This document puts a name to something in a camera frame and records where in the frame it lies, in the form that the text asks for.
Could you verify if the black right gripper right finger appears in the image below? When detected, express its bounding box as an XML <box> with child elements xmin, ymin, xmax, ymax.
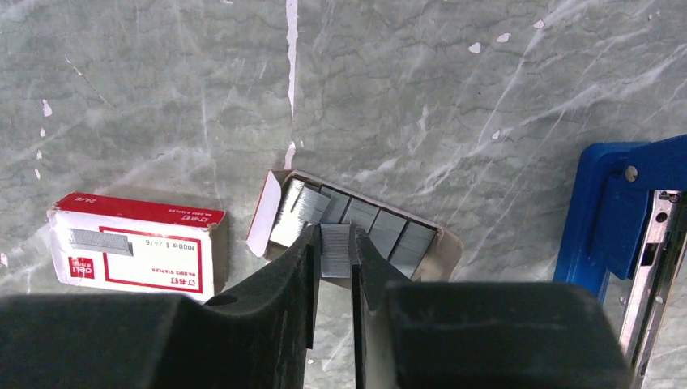
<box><xmin>351</xmin><ymin>226</ymin><xmax>633</xmax><ymax>388</ymax></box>

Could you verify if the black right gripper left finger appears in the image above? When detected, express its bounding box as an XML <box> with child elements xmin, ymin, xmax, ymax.
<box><xmin>1</xmin><ymin>226</ymin><xmax>321</xmax><ymax>388</ymax></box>

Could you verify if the silver staple strip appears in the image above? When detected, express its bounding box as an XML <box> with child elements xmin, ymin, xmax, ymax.
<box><xmin>321</xmin><ymin>224</ymin><xmax>351</xmax><ymax>279</ymax></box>

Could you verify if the cardboard staple tray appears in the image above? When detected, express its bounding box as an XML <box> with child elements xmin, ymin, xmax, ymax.
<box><xmin>246</xmin><ymin>169</ymin><xmax>463</xmax><ymax>282</ymax></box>

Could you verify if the red white staple box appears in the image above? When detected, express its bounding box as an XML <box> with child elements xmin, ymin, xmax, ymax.
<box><xmin>47</xmin><ymin>193</ymin><xmax>228</xmax><ymax>302</ymax></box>

